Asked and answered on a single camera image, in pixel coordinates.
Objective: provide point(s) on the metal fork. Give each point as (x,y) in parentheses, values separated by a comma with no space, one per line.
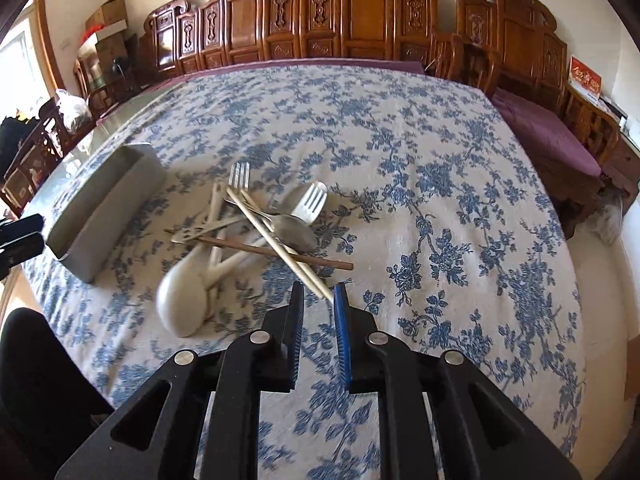
(239,174)

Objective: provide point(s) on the white plastic fork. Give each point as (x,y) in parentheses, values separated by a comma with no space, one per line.
(310,205)

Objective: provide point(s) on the white plastic spoon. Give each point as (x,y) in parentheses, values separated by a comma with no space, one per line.
(180,300)

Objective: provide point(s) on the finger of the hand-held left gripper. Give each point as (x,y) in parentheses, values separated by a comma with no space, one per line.
(22,225)
(22,252)

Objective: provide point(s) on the white cardboard box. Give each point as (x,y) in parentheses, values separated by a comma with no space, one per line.
(107,35)

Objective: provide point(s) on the person's black clothing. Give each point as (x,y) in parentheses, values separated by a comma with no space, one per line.
(40,390)

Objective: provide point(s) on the dark wooden chair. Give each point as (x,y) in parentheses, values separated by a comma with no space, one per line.
(35,160)

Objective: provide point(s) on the clear plastic bag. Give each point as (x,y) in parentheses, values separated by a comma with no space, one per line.
(72,110)

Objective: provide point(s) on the grey utensil box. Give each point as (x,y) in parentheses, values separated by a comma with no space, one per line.
(115,220)

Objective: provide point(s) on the brown cardboard box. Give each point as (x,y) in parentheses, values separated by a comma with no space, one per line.
(107,15)

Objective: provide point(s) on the grey plastic bag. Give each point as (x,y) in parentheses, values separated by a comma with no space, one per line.
(607,220)

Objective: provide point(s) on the carved wooden sofa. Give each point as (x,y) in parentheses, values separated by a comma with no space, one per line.
(365,10)
(245,15)
(525,45)

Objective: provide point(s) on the blue floral tablecloth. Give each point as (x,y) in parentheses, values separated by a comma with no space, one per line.
(400,160)

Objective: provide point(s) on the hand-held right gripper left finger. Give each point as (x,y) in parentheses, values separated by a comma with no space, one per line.
(298,330)

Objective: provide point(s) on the light wooden chopstick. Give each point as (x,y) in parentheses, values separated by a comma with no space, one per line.
(300,265)

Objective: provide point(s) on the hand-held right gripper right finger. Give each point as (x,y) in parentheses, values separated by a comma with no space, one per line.
(342,335)

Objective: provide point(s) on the carved wooden armchair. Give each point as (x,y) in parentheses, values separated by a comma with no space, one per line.
(170,40)

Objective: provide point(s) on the purple sheet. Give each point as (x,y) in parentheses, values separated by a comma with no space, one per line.
(300,66)

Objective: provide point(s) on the dark brown chopstick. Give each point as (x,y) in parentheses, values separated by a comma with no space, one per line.
(330,262)

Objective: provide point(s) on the red calendar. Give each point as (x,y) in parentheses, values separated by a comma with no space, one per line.
(585,77)

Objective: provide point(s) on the purple seat cushion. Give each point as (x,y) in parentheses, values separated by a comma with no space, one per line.
(545,135)

